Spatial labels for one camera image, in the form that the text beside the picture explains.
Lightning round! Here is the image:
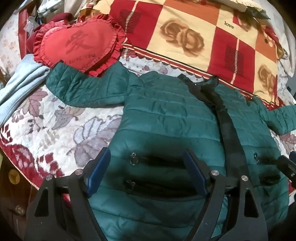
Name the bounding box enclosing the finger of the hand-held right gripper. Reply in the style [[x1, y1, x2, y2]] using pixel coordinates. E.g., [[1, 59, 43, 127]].
[[276, 151, 296, 186]]

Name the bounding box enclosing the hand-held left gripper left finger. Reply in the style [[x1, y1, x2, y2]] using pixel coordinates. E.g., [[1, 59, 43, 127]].
[[24, 147, 111, 241]]

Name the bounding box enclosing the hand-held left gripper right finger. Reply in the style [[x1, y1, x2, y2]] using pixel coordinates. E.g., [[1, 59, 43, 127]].
[[184, 148, 272, 241]]

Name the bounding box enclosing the green puffer jacket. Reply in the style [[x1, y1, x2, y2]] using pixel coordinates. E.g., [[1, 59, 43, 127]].
[[46, 61, 296, 241]]

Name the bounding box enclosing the floral white and red blanket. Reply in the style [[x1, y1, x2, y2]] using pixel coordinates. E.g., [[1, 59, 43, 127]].
[[0, 9, 296, 189]]

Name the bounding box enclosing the brown wooden furniture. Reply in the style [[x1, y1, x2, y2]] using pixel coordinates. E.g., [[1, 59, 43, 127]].
[[0, 152, 43, 241]]

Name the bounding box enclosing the light blue cloth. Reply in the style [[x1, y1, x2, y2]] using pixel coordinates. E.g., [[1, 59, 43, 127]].
[[0, 54, 52, 127]]

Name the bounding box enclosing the red heart-shaped frilled pillow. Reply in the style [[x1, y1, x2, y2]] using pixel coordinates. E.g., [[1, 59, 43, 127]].
[[32, 15, 126, 77]]

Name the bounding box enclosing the red checkered rose quilt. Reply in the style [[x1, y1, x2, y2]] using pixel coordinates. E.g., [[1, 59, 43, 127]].
[[80, 0, 289, 110]]

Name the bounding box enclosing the white cloth pile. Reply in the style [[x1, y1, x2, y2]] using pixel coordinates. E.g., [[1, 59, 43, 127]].
[[36, 0, 84, 20]]

